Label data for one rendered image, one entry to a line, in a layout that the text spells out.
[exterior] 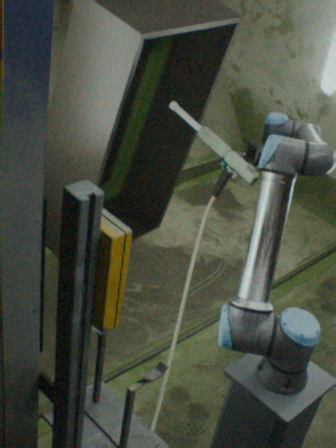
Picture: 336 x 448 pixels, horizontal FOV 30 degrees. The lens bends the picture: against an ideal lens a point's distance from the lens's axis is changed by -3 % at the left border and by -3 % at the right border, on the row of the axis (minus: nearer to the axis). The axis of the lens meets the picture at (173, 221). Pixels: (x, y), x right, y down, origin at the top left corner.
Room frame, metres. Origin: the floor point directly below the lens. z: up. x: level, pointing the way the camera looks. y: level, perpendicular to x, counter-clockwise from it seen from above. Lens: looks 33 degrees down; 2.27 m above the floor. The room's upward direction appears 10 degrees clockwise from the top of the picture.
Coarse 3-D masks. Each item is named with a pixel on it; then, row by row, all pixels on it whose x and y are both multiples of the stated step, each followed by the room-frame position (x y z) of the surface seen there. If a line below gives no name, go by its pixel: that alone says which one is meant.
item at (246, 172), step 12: (180, 108) 2.41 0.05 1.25; (192, 120) 2.35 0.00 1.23; (204, 132) 2.29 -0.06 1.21; (216, 144) 2.25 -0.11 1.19; (228, 156) 2.21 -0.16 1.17; (228, 168) 2.20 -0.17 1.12; (240, 168) 2.16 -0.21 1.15; (252, 168) 2.16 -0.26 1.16; (228, 180) 2.23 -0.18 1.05; (252, 180) 2.13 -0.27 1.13; (216, 192) 2.23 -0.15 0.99
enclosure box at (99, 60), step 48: (96, 0) 2.23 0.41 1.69; (144, 0) 2.38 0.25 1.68; (192, 0) 2.55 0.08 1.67; (96, 48) 2.20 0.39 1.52; (144, 48) 2.72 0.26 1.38; (192, 48) 2.70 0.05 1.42; (96, 96) 2.19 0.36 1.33; (144, 96) 2.83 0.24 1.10; (192, 96) 2.67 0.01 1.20; (48, 144) 2.34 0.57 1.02; (96, 144) 2.17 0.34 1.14; (144, 144) 2.81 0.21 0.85; (48, 192) 2.32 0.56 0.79; (144, 192) 2.78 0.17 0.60; (48, 240) 2.31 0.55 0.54
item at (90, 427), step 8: (104, 384) 1.31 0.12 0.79; (88, 392) 1.26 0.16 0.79; (112, 392) 1.28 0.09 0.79; (120, 400) 1.25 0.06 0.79; (48, 416) 1.14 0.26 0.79; (88, 416) 1.17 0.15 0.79; (136, 416) 1.20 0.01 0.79; (48, 424) 1.13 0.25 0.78; (88, 424) 1.14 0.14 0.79; (144, 424) 1.18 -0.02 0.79; (88, 432) 1.12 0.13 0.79; (96, 432) 1.12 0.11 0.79; (152, 432) 1.16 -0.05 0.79; (88, 440) 1.09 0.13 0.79; (96, 440) 1.09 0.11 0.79; (104, 440) 1.10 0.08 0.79; (160, 440) 1.13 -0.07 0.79
